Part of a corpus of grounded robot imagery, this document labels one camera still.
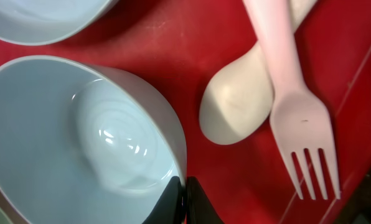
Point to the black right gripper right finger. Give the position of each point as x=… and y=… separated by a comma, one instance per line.
x=199, y=208

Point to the light blue plate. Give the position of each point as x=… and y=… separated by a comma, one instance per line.
x=44, y=22

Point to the cream plastic spoon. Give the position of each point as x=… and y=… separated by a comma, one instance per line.
x=237, y=99

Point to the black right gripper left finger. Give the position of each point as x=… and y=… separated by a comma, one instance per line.
x=169, y=208

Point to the red serving tray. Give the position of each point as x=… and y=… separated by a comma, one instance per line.
x=177, y=46

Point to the blue bowl with rice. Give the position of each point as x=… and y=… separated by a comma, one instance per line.
x=84, y=143

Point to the pink plastic fork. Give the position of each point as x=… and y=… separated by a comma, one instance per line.
x=299, y=120

